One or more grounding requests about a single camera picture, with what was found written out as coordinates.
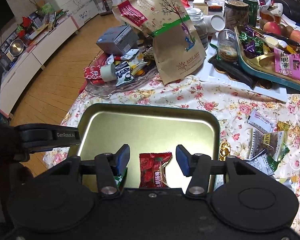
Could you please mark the white board with rabbit drawings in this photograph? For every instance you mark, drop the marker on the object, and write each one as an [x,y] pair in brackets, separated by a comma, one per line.
[72,0]

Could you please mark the red patterned packet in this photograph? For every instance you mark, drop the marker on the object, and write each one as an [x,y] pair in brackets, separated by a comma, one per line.
[92,72]

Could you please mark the pink snack packet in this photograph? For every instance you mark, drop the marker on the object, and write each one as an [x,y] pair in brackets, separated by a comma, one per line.
[288,66]

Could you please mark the red apple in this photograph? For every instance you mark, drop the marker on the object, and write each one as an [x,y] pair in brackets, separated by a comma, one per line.
[272,28]
[297,37]

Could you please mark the pile of small snack packets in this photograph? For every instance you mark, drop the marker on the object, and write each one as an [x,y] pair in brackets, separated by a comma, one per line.
[135,60]

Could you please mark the white printed candy packet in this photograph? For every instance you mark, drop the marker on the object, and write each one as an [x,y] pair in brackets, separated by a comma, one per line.
[261,165]

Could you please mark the black snack bar packet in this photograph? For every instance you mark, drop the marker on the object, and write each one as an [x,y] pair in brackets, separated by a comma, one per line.
[230,67]

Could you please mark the white rectangular plate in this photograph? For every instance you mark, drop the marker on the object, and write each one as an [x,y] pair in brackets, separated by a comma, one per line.
[272,93]

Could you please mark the pile of colourful boxes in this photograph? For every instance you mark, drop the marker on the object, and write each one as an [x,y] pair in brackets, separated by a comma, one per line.
[42,17]

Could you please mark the grey cardboard box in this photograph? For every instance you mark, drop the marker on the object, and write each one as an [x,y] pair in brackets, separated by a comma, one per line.
[117,38]

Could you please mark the gold wrapper candy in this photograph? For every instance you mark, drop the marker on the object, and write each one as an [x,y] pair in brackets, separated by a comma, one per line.
[283,126]

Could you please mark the brown kiwi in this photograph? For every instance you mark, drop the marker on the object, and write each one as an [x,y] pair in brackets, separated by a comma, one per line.
[287,30]

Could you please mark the green wrapper candy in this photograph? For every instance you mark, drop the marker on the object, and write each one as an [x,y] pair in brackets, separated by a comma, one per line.
[281,158]

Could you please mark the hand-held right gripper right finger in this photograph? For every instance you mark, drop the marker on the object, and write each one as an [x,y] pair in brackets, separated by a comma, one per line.
[183,160]

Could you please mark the white television cabinet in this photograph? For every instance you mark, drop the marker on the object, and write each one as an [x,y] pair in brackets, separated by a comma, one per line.
[32,60]

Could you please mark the white tape roll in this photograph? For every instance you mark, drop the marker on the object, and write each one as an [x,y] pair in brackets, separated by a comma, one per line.
[108,72]

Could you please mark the red candy packet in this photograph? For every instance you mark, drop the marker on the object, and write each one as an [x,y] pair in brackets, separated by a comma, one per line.
[151,172]

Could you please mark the metal bowl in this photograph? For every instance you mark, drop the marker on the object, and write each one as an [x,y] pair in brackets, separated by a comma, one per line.
[16,46]

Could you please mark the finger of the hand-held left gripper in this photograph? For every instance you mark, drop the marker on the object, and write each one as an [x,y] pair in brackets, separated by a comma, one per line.
[47,136]

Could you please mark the large kraft paper snack bag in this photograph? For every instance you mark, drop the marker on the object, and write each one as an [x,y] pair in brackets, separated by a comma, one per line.
[170,42]

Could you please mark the blue and white milk packet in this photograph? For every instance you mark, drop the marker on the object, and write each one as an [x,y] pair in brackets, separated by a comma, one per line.
[123,76]

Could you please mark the white paper cup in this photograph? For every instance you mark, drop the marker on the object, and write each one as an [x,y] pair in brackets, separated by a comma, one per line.
[216,23]

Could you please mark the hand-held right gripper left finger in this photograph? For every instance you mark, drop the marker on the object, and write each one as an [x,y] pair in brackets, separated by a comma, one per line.
[122,160]

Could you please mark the gold tin box with candy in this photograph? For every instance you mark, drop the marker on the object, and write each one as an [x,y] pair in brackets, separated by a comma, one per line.
[260,66]

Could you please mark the green-rimmed gold tin tray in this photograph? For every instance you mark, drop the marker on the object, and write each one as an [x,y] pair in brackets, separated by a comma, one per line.
[150,130]

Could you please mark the gold ingot candy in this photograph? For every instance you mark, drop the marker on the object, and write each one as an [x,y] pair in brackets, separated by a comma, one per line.
[224,151]

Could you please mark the green and white candy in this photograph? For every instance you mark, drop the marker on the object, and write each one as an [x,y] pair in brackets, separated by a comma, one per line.
[122,180]

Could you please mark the floral tablecloth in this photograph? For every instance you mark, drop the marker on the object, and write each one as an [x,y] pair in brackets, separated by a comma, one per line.
[185,95]

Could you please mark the clear packet of brown snack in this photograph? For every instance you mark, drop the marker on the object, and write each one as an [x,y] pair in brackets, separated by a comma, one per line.
[265,142]

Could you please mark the brown-lidded jar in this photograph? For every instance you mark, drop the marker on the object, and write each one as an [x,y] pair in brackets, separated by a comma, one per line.
[236,13]

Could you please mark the pile of wrapped candies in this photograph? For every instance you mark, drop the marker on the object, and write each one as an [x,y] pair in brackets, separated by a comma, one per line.
[252,43]

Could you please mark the green drink can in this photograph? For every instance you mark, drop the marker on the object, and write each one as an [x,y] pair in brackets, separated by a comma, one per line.
[251,10]

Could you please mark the glass jar with clear lid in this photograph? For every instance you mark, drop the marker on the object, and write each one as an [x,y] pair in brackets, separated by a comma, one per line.
[198,22]

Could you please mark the white rectangular snack packet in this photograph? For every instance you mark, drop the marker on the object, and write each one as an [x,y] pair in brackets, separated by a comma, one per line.
[261,121]

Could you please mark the clear glass plate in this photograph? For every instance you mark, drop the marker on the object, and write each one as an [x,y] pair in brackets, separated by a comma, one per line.
[107,90]

